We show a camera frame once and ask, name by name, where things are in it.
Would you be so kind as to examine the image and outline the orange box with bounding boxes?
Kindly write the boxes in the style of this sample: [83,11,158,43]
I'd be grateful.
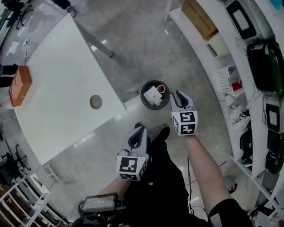
[8,65,33,108]

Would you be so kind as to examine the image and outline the white shelf unit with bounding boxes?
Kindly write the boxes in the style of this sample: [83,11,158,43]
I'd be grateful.
[164,0,284,224]

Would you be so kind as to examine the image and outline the white open rack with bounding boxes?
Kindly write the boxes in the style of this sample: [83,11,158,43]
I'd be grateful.
[0,172,67,227]

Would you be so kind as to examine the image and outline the person's left forearm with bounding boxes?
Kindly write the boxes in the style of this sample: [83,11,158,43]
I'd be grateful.
[97,177,134,201]

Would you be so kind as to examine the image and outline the round grey cable grommet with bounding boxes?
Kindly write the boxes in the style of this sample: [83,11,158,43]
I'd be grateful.
[89,94,103,110]

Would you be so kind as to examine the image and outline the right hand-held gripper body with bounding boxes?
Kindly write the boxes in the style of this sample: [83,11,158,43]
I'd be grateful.
[170,105,198,136]

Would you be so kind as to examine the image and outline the bundle of white cables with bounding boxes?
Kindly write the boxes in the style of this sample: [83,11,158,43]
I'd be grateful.
[228,103,251,129]

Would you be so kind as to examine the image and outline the person's black trousers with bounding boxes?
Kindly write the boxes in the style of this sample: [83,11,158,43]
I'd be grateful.
[73,133,213,227]

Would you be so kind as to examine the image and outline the person's black sleeve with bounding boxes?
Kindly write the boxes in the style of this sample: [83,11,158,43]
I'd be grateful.
[208,198,254,227]

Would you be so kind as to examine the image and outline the white perforated basket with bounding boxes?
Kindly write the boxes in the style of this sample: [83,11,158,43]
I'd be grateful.
[217,66,243,97]

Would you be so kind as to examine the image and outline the grey metal table leg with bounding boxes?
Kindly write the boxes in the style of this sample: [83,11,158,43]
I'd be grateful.
[75,20,114,59]

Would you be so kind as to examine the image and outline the white table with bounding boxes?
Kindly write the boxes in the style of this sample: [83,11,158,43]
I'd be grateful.
[13,13,126,166]

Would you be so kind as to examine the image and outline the white paper bag trash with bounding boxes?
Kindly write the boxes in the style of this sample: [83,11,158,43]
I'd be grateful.
[143,85,166,105]

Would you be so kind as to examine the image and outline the beige box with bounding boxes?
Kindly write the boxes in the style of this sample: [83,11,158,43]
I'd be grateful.
[206,32,229,60]

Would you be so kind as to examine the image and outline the black battery pack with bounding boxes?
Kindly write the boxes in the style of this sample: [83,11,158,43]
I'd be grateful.
[78,192,127,219]

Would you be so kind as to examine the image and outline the black office chair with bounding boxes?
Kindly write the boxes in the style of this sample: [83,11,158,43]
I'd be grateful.
[4,0,34,30]
[0,144,32,186]

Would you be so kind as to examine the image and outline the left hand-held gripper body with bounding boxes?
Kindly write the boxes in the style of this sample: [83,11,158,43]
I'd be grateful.
[116,141,150,183]

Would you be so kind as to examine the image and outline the brown cardboard box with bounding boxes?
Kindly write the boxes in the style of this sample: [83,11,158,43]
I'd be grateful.
[181,0,219,41]

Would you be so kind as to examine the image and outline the black and green bag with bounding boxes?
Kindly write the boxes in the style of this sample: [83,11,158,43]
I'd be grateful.
[246,41,284,96]

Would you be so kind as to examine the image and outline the black round bin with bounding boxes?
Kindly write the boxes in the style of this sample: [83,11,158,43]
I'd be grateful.
[140,80,171,110]

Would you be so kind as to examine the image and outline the thin black cable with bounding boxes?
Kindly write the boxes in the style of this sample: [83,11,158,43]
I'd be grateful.
[186,154,207,215]

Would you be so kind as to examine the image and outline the person's right forearm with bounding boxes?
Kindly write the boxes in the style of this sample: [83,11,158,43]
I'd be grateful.
[184,134,234,217]

